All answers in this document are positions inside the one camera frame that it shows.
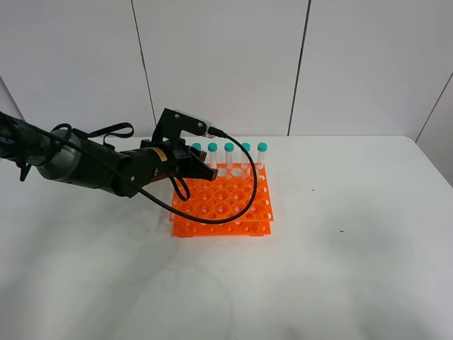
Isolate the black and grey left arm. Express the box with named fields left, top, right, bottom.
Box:
left=1, top=109, right=217, bottom=198

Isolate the teal-capped tube row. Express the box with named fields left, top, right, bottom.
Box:
left=207, top=142, right=218, bottom=169
left=224, top=142, right=234, bottom=169
left=192, top=142, right=202, bottom=151
left=256, top=142, right=268, bottom=169
left=241, top=142, right=251, bottom=170

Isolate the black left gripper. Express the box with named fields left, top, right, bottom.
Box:
left=118, top=140, right=218, bottom=197

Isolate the black left camera cable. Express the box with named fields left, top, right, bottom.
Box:
left=0, top=111, right=258, bottom=225

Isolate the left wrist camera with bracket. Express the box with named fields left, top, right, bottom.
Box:
left=151, top=108, right=214, bottom=143

